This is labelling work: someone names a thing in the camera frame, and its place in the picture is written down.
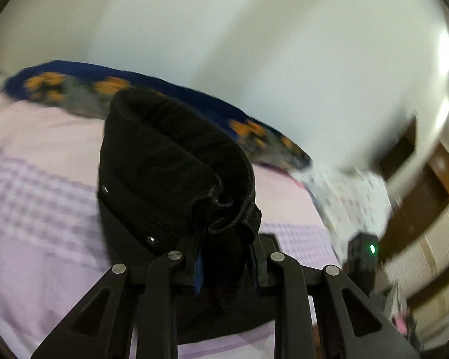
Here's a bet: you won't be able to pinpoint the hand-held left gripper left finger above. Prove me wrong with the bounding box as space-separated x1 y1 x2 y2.
30 232 206 359

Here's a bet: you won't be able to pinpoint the black pants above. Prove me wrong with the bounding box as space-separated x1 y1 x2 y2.
96 87 283 345

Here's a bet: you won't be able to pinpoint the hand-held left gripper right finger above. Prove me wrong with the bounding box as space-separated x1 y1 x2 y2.
250 236 423 359

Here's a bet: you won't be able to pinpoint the navy orange floral bolster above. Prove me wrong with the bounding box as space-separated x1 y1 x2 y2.
4 60 313 173

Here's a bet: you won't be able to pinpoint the white dotted pillow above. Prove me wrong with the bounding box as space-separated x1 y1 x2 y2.
295 166 393 266

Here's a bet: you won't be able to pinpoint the brown wooden wardrobe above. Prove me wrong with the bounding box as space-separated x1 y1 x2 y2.
374 116 449 352

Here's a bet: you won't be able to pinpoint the purple and white bed sheet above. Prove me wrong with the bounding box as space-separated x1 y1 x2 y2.
0 93 342 359

